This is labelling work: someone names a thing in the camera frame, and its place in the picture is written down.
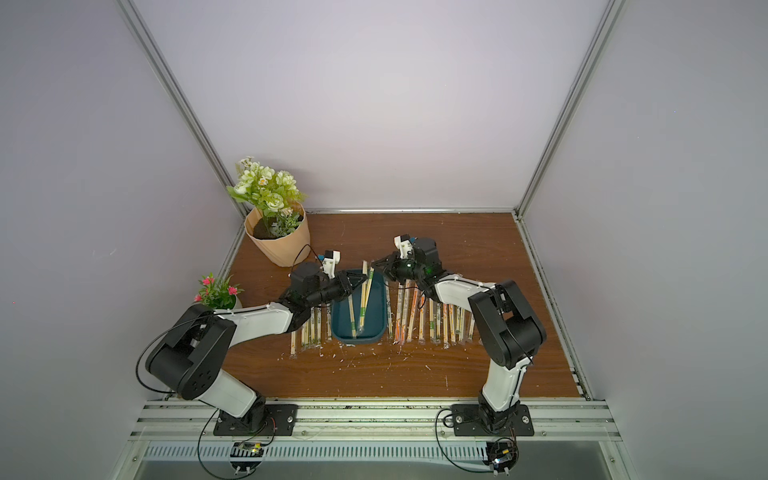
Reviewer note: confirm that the chopstick pair box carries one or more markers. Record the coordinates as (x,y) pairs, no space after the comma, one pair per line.
(365,291)

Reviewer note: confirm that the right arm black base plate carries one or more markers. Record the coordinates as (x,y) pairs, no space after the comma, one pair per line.
(480,420)

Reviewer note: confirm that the large beige ribbed flower pot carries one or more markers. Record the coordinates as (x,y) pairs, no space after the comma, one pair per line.
(284,251)

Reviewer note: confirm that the small circuit board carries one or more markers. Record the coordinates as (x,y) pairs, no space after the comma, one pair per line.
(502,455)
(245,457)

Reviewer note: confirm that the wrapped chopsticks pile in box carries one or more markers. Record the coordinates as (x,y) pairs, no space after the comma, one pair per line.
(352,316)

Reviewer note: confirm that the pink flowered small plant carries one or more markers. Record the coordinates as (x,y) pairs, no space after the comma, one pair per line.
(217,293)

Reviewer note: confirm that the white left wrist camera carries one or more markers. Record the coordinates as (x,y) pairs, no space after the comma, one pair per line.
(330,260)

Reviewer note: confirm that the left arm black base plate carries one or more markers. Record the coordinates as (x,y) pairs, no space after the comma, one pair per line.
(276,420)

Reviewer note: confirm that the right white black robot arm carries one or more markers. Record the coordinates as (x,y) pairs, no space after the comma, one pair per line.
(510,330)

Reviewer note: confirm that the teal plastic storage box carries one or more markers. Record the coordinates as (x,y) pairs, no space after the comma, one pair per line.
(376,315)

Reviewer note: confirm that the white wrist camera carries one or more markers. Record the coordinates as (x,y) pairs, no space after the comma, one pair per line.
(330,260)
(404,245)

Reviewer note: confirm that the aluminium corner frame post right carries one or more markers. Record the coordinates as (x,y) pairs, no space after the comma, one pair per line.
(573,98)

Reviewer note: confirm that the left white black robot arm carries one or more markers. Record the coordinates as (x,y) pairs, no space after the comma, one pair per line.
(189,359)

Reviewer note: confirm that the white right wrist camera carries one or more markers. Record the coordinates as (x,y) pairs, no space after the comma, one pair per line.
(404,245)

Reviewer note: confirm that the right small circuit board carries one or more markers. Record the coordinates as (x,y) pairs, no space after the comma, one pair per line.
(502,455)

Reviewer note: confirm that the left small circuit board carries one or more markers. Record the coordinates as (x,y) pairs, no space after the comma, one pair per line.
(245,457)

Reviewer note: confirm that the white green artificial flowers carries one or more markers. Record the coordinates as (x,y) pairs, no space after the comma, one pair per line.
(274,194)

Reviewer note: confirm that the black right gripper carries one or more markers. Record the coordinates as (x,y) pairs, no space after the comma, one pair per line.
(395,265)

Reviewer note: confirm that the aluminium front rail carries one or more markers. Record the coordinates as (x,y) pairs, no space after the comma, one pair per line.
(380,419)

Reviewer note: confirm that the aluminium corner frame post left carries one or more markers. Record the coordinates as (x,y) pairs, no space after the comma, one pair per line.
(141,32)

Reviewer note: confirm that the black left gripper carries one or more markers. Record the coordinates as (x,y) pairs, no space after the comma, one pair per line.
(342,284)

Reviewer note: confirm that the aluminium corner frame post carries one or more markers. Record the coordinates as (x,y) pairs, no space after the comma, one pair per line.
(141,32)
(573,98)

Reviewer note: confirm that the white slotted cable duct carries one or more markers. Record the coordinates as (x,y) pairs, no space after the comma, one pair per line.
(324,451)

